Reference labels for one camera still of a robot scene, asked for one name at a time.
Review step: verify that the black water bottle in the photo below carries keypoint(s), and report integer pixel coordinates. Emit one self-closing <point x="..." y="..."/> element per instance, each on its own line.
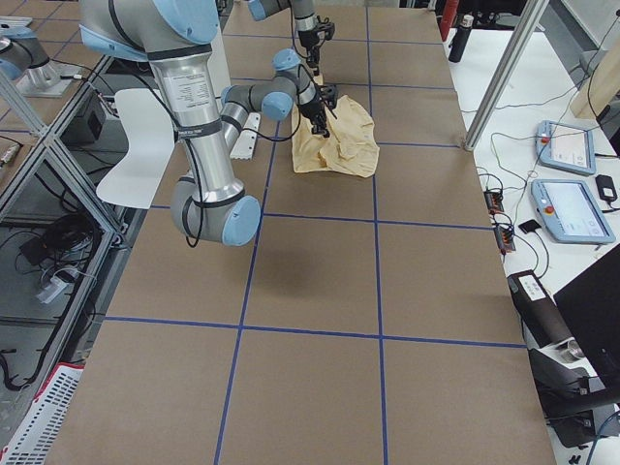
<point x="460" y="39"/>

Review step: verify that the blue teach pendant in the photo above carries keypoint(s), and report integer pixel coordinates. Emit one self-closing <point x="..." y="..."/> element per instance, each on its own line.
<point x="565" y="147"/>
<point x="570" y="213"/>

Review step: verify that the black power adapter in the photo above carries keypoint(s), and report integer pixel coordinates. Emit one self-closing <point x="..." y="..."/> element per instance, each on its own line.
<point x="606" y="188"/>

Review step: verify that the beige long-sleeve graphic shirt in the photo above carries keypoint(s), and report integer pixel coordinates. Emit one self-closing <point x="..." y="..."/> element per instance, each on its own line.
<point x="350" y="148"/>

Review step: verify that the near blue teach pendant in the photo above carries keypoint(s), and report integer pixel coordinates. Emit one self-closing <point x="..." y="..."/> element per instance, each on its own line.
<point x="570" y="213"/>

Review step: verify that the white plastic chair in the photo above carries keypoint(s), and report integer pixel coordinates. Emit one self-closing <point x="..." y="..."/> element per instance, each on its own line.
<point x="134" y="180"/>

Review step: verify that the small black circuit box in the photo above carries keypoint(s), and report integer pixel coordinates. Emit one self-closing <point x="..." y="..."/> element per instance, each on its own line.
<point x="494" y="201"/>

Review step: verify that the white perforated basket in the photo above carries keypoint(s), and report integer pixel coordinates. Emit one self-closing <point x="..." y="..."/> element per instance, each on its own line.
<point x="35" y="435"/>

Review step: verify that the black box with label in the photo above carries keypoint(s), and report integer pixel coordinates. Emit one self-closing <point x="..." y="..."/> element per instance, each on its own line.
<point x="542" y="324"/>

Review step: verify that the black monitor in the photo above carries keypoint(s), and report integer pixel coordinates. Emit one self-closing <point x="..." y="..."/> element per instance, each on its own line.
<point x="589" y="305"/>

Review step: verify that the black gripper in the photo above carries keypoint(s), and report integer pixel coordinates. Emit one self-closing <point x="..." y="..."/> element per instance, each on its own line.
<point x="311" y="108"/>
<point x="306" y="39"/>

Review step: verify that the aluminium frame post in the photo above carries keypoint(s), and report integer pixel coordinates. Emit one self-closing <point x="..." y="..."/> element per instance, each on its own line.
<point x="517" y="43"/>

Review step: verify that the far blue teach pendant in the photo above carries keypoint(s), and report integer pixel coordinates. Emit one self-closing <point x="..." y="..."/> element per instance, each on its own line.
<point x="565" y="147"/>

